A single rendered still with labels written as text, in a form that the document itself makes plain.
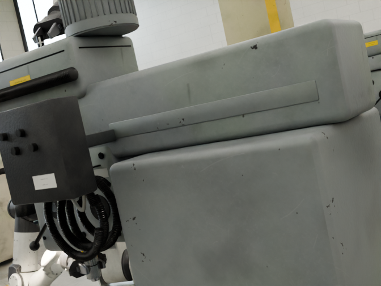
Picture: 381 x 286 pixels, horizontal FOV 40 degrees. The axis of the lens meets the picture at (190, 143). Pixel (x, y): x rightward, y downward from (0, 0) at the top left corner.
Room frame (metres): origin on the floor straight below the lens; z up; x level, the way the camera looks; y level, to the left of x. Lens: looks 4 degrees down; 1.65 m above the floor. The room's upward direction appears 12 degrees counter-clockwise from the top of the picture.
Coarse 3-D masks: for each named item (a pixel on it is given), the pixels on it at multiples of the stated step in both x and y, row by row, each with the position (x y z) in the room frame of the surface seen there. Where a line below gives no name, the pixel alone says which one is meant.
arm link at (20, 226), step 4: (12, 204) 1.99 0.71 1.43; (12, 208) 1.98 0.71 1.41; (12, 212) 1.99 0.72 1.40; (16, 220) 1.94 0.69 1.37; (20, 220) 1.93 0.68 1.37; (24, 220) 1.93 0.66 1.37; (28, 220) 1.95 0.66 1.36; (16, 224) 1.94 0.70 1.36; (20, 224) 1.93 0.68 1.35; (24, 224) 1.93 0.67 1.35; (28, 224) 1.93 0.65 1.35; (32, 224) 1.94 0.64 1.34; (16, 228) 1.93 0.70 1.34; (20, 228) 1.92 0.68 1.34; (24, 228) 1.92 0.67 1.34; (28, 228) 1.93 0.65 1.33; (32, 228) 1.94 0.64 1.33; (36, 228) 1.95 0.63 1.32; (16, 232) 1.93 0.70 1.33; (20, 232) 1.92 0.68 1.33; (24, 232) 1.92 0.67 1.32; (28, 232) 1.93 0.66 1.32; (32, 232) 1.93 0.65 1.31
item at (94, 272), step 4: (92, 260) 1.56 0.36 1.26; (96, 260) 1.57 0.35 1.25; (84, 264) 1.57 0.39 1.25; (88, 264) 1.56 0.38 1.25; (92, 264) 1.56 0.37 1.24; (96, 264) 1.57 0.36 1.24; (88, 268) 1.56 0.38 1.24; (92, 268) 1.56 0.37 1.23; (96, 268) 1.57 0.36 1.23; (100, 268) 1.59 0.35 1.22; (92, 272) 1.56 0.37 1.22; (96, 272) 1.56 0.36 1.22; (100, 272) 1.58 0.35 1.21; (88, 276) 1.56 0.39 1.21; (92, 276) 1.56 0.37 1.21; (96, 276) 1.56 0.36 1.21
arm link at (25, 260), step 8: (16, 240) 1.92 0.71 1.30; (24, 240) 1.92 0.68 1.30; (32, 240) 1.93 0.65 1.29; (16, 248) 1.92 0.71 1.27; (24, 248) 1.91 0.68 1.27; (16, 256) 1.91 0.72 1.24; (24, 256) 1.91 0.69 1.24; (32, 256) 1.92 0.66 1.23; (16, 264) 1.90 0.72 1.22; (24, 264) 1.90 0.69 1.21; (32, 264) 1.92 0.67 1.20; (16, 272) 1.88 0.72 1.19; (8, 280) 1.91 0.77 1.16; (16, 280) 1.85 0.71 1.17
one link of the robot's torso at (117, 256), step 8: (112, 248) 2.28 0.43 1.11; (120, 248) 2.28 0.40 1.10; (112, 256) 2.27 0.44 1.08; (120, 256) 2.26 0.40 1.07; (128, 256) 2.28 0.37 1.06; (112, 264) 2.27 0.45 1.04; (120, 264) 2.26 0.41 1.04; (128, 264) 2.26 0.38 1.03; (104, 272) 2.28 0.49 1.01; (112, 272) 2.27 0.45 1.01; (120, 272) 2.25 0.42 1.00; (128, 272) 2.26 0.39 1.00; (104, 280) 2.29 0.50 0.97; (112, 280) 2.29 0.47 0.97; (120, 280) 2.28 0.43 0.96; (128, 280) 2.28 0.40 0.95
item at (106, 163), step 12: (96, 156) 1.35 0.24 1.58; (108, 156) 1.33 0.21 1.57; (132, 156) 1.39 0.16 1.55; (96, 168) 1.35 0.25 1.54; (108, 168) 1.33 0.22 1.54; (108, 180) 1.33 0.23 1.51; (96, 192) 1.36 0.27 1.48; (108, 204) 1.34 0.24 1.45; (96, 216) 1.37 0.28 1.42; (108, 216) 1.35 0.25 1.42; (120, 240) 1.34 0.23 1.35
